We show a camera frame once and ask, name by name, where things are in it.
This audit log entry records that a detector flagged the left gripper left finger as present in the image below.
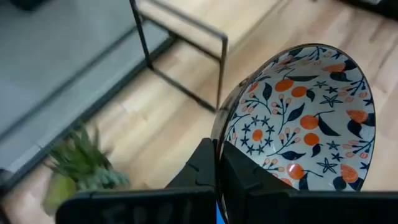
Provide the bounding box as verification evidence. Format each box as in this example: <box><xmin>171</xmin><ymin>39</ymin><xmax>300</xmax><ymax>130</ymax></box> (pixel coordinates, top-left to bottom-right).
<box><xmin>55</xmin><ymin>138</ymin><xmax>218</xmax><ymax>224</ymax></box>

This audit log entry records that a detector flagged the black metal frame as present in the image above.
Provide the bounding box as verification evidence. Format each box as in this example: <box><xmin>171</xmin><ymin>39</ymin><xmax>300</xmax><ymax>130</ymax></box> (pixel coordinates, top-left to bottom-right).
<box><xmin>129</xmin><ymin>0</ymin><xmax>282</xmax><ymax>113</ymax></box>

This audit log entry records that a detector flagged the small green potted plant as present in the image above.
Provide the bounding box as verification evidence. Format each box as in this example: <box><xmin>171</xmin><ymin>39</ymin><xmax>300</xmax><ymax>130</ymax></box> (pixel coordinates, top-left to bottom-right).
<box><xmin>42</xmin><ymin>123</ymin><xmax>131</xmax><ymax>217</ymax></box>

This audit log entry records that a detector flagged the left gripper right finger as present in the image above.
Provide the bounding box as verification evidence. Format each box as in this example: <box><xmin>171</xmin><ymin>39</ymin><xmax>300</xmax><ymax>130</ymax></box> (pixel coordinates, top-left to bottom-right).
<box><xmin>218</xmin><ymin>141</ymin><xmax>398</xmax><ymax>224</ymax></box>

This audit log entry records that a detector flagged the floral patterned ceramic mini bowl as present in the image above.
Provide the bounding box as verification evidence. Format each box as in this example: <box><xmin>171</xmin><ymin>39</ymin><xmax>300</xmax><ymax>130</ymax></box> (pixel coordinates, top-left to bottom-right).
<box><xmin>210</xmin><ymin>42</ymin><xmax>377</xmax><ymax>224</ymax></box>

